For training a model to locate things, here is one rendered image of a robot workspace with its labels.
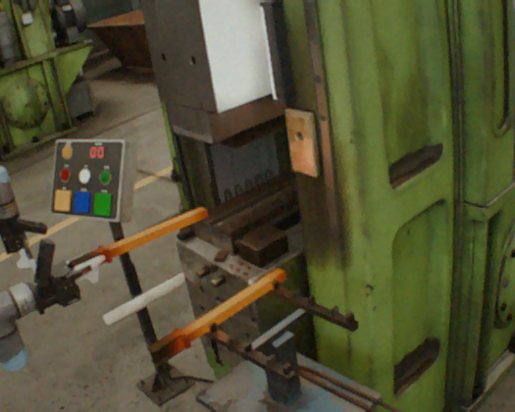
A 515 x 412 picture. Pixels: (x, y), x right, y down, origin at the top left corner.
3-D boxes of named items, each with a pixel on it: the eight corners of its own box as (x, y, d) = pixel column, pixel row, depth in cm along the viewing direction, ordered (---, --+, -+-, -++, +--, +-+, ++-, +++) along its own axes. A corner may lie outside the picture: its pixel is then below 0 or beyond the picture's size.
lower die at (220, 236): (233, 255, 176) (229, 231, 172) (195, 235, 190) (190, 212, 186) (331, 200, 199) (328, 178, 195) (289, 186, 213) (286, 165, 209)
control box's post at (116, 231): (164, 388, 256) (98, 172, 209) (160, 385, 259) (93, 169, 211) (171, 385, 258) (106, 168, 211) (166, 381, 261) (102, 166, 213)
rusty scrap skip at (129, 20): (169, 83, 769) (158, 23, 731) (97, 77, 892) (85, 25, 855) (232, 59, 843) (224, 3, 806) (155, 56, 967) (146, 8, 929)
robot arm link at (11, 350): (2, 351, 138) (-13, 317, 133) (36, 355, 135) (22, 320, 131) (-14, 370, 131) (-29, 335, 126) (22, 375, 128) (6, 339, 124)
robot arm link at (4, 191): (-23, 173, 166) (2, 162, 171) (-12, 204, 171) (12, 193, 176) (-17, 178, 161) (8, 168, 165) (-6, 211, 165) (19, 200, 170)
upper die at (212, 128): (213, 144, 160) (207, 111, 156) (173, 132, 175) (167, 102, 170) (319, 100, 183) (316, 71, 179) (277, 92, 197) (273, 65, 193)
